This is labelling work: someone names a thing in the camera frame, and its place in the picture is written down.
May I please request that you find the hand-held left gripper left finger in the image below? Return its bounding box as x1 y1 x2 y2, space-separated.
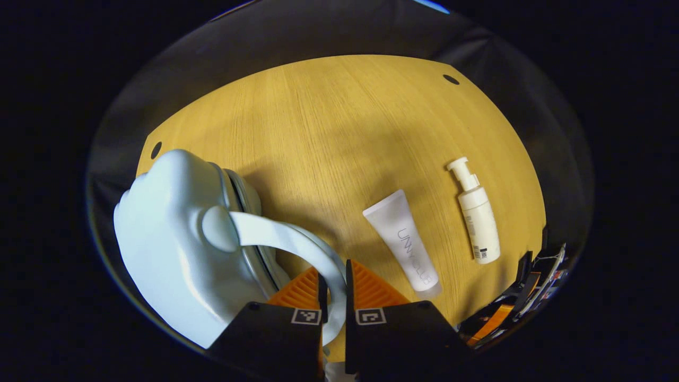
206 267 328 382

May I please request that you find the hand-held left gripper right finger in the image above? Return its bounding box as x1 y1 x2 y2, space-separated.
345 259 473 382

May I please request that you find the white pump bottle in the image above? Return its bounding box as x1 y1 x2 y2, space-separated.
446 157 501 265

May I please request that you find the white squeeze tube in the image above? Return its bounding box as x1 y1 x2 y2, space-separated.
362 189 443 299

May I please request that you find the light blue suitcase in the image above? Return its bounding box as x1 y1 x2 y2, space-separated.
113 149 348 351

